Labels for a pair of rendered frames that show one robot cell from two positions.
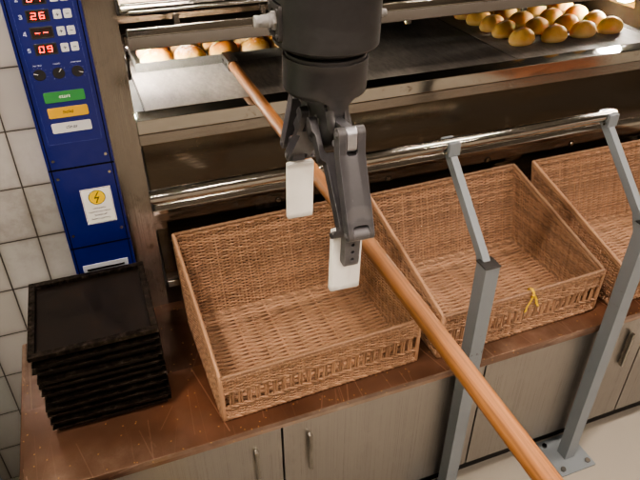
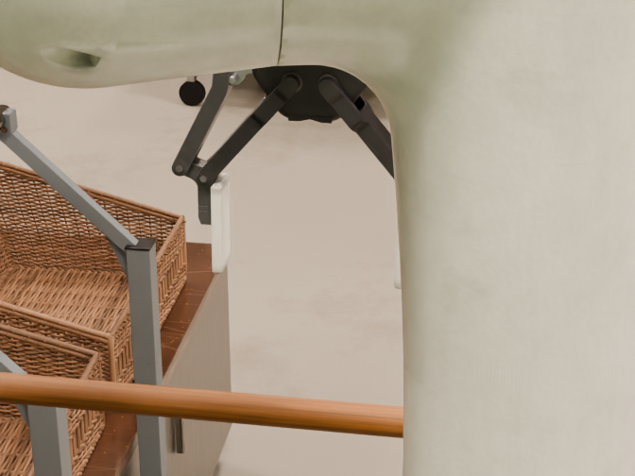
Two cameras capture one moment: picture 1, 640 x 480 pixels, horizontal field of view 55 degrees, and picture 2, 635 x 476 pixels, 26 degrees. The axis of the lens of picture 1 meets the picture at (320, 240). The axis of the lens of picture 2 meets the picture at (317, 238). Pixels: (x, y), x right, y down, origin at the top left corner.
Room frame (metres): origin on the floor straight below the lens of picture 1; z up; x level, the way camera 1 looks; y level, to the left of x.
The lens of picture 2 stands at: (0.08, 0.80, 1.89)
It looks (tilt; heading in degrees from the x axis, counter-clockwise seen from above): 24 degrees down; 299
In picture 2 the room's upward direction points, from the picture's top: straight up
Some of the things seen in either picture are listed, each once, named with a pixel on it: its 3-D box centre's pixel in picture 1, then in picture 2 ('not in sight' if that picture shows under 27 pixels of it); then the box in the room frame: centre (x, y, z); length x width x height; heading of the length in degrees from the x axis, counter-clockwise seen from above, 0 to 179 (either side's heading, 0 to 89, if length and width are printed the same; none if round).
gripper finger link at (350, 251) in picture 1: (353, 246); not in sight; (0.45, -0.03, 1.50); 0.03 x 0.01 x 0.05; 20
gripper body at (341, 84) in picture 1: (324, 97); (313, 54); (0.53, 0.00, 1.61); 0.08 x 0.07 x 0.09; 20
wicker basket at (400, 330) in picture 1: (292, 296); not in sight; (1.32, 0.07, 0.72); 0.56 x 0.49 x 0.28; 112
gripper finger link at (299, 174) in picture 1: (299, 189); (220, 223); (0.60, 0.02, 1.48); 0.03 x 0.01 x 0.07; 110
